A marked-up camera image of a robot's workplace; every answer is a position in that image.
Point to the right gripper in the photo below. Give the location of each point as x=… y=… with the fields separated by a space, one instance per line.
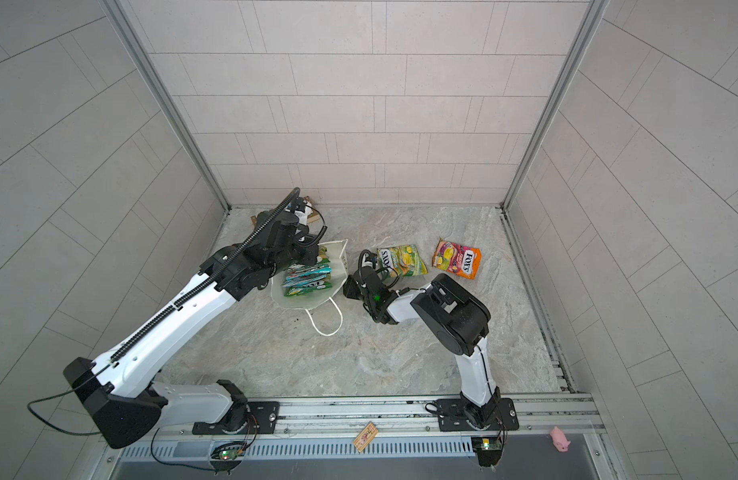
x=351 y=289

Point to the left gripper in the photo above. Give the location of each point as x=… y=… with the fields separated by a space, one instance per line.
x=311 y=245

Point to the white paper bag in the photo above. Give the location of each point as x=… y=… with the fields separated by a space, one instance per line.
x=309 y=303

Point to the green yellow Fox's candy bag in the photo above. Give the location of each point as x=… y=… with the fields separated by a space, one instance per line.
x=402 y=261

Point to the orange Fox's candy bag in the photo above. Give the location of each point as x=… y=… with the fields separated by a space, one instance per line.
x=461 y=260

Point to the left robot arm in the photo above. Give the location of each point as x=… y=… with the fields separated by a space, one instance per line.
x=118 y=388

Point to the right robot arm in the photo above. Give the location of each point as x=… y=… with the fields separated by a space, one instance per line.
x=460 y=322

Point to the green snack packs in bag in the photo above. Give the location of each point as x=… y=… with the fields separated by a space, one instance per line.
x=301 y=280

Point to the wooden chessboard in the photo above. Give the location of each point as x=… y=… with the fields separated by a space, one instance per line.
x=306 y=213

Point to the wooden mousetrap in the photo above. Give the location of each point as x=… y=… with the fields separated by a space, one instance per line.
x=365 y=437

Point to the right circuit board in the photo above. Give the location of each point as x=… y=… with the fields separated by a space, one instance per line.
x=488 y=450

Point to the circuit board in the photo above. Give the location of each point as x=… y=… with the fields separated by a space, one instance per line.
x=488 y=450
x=226 y=457

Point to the left circuit board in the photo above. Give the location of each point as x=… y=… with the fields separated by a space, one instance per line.
x=226 y=457

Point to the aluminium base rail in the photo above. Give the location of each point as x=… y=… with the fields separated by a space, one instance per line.
x=405 y=414

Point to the pink pig toy on rail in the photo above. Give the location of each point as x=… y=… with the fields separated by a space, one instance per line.
x=560 y=439

